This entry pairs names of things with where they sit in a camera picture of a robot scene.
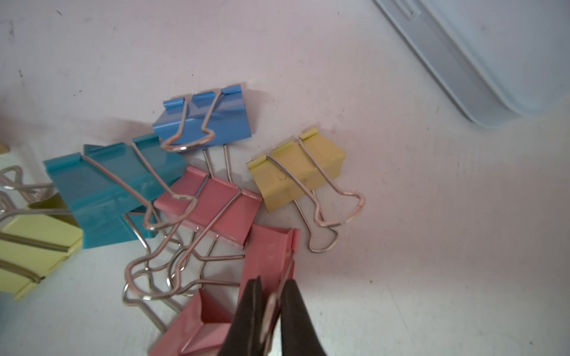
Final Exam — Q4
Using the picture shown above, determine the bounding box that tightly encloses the translucent plastic case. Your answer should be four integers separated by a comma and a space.
379, 1, 569, 128

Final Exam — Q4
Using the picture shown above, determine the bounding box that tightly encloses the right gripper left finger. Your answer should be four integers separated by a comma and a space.
218, 277, 264, 356

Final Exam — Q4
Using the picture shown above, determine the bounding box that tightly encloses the pink binder clip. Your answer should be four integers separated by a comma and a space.
123, 270, 238, 355
237, 223, 301, 344
153, 164, 264, 295

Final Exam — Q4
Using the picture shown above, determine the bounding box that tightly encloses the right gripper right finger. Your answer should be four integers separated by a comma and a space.
281, 279, 327, 356

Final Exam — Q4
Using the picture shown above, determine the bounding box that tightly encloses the large teal binder clip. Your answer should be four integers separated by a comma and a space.
44, 134, 186, 249

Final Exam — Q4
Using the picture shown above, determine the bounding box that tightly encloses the blue binder clip top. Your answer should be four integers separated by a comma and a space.
153, 85, 252, 153

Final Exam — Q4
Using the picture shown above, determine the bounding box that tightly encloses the yellow binder clip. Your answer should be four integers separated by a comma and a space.
1, 166, 83, 301
246, 126, 367, 255

